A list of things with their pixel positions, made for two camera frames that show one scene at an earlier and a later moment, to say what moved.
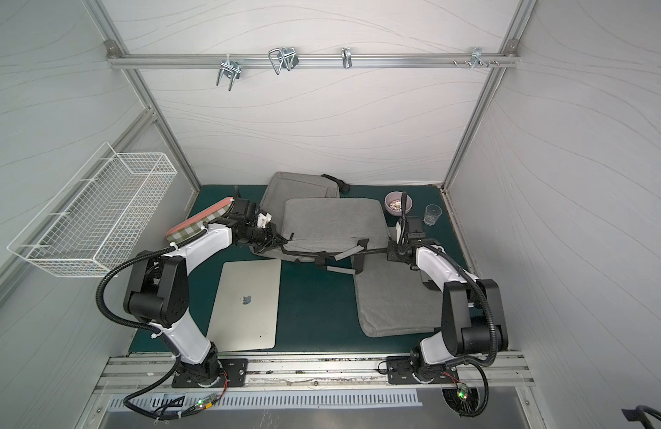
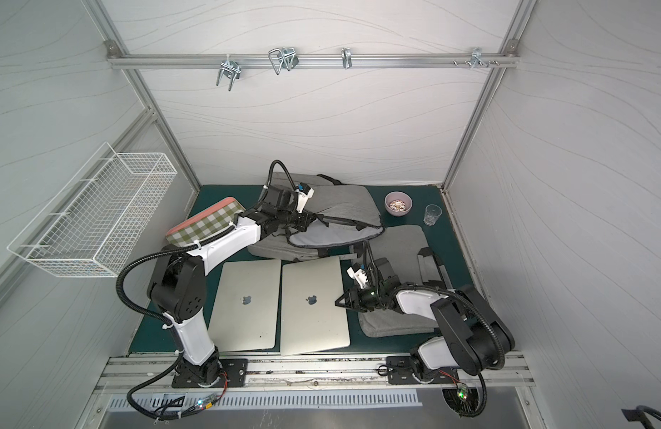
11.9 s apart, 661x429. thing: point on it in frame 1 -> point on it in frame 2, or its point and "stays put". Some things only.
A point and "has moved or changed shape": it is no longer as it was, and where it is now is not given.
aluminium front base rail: x=153 y=374 stays put
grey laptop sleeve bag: x=313 y=226 has moved or changed shape
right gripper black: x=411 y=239 -> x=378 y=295
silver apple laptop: x=246 y=307 stays put
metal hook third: x=346 y=55 stays put
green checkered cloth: x=196 y=228 stays put
